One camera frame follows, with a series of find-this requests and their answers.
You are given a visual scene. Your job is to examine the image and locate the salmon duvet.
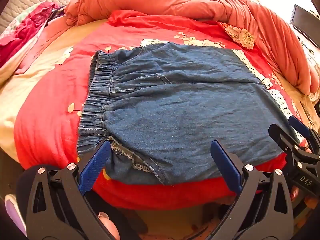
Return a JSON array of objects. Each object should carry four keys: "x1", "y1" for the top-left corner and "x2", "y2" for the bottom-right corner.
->
[{"x1": 64, "y1": 0, "x2": 320, "y2": 98}]

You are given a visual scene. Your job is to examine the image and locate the purple white slipper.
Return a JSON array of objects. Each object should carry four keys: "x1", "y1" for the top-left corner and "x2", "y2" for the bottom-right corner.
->
[{"x1": 4, "y1": 194, "x2": 27, "y2": 235}]

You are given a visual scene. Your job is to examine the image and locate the person's right hand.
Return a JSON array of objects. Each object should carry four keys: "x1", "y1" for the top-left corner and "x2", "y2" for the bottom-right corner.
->
[{"x1": 290, "y1": 185, "x2": 320, "y2": 210}]

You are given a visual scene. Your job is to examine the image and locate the red floral blanket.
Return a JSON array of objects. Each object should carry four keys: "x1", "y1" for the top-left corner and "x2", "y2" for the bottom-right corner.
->
[{"x1": 14, "y1": 9, "x2": 315, "y2": 210}]

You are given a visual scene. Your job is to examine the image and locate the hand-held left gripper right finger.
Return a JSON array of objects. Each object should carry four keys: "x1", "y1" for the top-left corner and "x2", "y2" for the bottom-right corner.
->
[{"x1": 210, "y1": 139, "x2": 294, "y2": 240}]

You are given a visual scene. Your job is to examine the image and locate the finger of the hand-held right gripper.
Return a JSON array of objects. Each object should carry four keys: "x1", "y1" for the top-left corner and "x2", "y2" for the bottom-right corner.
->
[
  {"x1": 288, "y1": 116, "x2": 320, "y2": 155},
  {"x1": 268, "y1": 123, "x2": 304, "y2": 155}
]

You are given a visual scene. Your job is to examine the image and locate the person's left hand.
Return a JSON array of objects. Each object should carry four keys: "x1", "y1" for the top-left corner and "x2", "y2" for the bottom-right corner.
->
[{"x1": 98, "y1": 212, "x2": 120, "y2": 240}]

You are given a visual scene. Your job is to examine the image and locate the black monitor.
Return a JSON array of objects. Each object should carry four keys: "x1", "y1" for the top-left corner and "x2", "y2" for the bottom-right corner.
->
[{"x1": 290, "y1": 4, "x2": 320, "y2": 48}]

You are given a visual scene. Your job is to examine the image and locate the pink floral pillow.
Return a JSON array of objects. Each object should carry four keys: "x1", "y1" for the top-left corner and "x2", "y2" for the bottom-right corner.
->
[{"x1": 0, "y1": 1, "x2": 60, "y2": 68}]

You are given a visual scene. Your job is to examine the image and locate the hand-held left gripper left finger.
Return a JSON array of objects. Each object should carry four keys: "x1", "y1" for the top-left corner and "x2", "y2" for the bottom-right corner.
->
[{"x1": 25, "y1": 141, "x2": 112, "y2": 240}]

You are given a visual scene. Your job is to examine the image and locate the blue denim pants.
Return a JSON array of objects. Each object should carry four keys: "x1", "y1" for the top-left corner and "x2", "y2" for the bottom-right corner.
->
[{"x1": 76, "y1": 42, "x2": 304, "y2": 185}]

